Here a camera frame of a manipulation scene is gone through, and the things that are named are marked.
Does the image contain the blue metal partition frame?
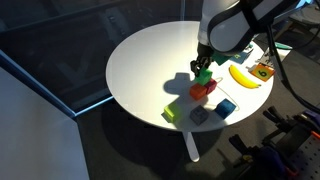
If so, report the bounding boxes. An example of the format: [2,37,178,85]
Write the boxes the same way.
[0,49,115,118]

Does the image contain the white table leg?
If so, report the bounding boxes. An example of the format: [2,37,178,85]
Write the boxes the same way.
[182,131,201,163]

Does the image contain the black bar clamp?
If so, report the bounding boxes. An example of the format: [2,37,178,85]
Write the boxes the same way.
[262,105,303,141]

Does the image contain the yellow banana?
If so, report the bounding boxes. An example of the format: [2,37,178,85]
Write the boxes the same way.
[228,64,262,90]

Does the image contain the grey building block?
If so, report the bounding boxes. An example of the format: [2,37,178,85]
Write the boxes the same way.
[189,104,210,127]

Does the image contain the black perforated board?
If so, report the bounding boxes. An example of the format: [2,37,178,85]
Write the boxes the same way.
[289,133,320,180]

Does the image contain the pink building block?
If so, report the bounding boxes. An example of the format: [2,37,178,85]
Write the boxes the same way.
[203,78,218,94]

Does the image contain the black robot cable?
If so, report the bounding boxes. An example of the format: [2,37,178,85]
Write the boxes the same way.
[264,24,320,115]

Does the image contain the lime yellow building block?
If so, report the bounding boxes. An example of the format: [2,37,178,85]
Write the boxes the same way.
[163,102,183,123]

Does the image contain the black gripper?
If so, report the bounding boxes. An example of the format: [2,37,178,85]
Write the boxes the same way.
[190,42,214,78]

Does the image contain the green building block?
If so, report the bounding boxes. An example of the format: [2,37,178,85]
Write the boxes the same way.
[194,68,213,86]

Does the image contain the blue building block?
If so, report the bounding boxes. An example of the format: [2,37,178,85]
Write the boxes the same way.
[214,98,237,120]

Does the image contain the black clamp with yellow trigger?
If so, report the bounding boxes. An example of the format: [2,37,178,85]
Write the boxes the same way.
[229,133,268,168]

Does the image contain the white panel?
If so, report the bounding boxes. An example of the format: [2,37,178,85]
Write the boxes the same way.
[0,67,90,180]

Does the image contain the orange building block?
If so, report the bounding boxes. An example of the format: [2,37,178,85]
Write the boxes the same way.
[189,82,208,101]

